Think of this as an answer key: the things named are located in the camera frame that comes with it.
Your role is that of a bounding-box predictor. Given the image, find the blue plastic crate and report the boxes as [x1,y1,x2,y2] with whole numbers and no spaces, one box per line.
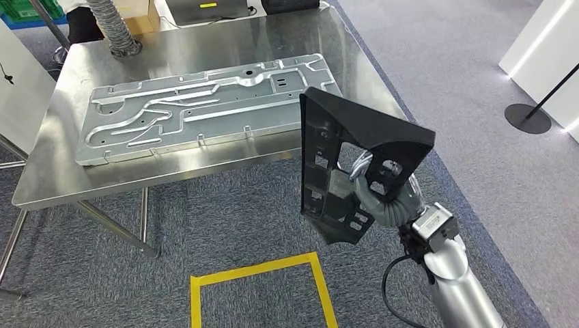
[0,17,69,31]

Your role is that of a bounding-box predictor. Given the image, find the silver stanchion post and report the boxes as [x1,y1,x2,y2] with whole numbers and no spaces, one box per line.
[27,0,72,68]

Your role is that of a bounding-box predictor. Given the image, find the stamped metal plate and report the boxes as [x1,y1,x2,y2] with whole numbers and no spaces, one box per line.
[74,53,342,167]

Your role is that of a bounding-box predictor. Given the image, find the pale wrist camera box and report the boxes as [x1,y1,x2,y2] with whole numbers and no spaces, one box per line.
[397,202,460,268]

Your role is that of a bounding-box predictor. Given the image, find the black stanchion post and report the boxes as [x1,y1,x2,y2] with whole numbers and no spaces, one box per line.
[504,63,579,135]

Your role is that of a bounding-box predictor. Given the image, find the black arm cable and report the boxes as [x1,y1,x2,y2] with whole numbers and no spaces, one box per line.
[382,253,435,328]

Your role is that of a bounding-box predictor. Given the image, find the grey laptop with yellow sticker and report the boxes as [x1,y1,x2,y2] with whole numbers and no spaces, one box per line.
[165,0,251,27]

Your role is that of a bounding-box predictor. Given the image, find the cardboard box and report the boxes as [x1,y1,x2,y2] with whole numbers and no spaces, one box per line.
[111,0,161,36]

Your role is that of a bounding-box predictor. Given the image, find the black bag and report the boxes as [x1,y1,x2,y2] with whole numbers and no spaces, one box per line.
[261,0,321,15]

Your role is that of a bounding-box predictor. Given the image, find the grey flexible duct hose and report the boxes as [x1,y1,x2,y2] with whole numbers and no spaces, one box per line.
[85,0,144,59]

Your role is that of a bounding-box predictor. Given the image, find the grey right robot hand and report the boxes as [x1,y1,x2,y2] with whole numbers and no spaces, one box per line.
[348,151,426,229]

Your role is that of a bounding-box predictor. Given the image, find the green plastic crate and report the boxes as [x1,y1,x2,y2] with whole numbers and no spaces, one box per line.
[0,0,65,23]

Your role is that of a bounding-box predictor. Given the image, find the person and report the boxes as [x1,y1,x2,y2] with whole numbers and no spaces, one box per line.
[56,0,106,45]

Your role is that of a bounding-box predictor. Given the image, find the black plastic bracket part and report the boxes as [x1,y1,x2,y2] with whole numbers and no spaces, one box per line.
[298,87,436,246]

